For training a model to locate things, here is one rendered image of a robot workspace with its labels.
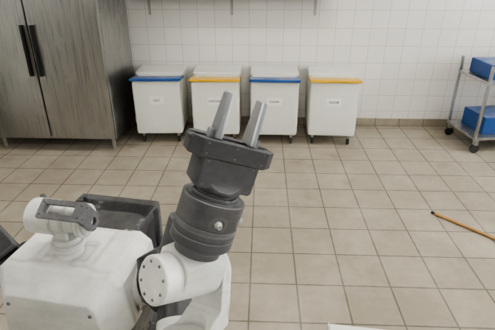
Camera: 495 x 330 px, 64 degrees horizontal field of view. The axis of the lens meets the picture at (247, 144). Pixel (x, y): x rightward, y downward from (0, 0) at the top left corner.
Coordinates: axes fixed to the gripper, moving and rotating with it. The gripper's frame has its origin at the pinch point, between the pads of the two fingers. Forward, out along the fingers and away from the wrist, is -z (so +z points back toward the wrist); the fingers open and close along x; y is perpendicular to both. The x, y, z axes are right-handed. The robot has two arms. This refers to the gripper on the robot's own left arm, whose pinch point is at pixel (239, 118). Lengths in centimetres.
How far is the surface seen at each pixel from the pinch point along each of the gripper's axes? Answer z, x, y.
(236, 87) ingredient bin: 7, -129, 354
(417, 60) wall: -87, -329, 331
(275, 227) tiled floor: 98, -141, 206
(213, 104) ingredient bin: 33, -115, 366
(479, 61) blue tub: -98, -350, 267
